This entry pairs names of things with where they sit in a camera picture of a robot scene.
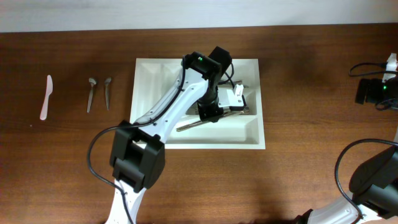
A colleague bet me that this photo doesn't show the metal spoon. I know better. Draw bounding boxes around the metal spoon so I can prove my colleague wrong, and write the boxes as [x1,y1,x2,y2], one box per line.
[219,80,249,88]

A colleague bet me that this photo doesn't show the pink plastic knife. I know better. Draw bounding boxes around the pink plastic knife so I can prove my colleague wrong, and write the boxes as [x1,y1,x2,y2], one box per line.
[40,75,53,121]

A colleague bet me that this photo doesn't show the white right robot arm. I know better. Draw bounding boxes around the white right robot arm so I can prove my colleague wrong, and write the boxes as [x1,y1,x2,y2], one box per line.
[293,139,397,223]

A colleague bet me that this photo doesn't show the white cutlery tray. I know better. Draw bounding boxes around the white cutlery tray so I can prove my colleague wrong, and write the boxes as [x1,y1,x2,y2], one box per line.
[130,58,266,149]

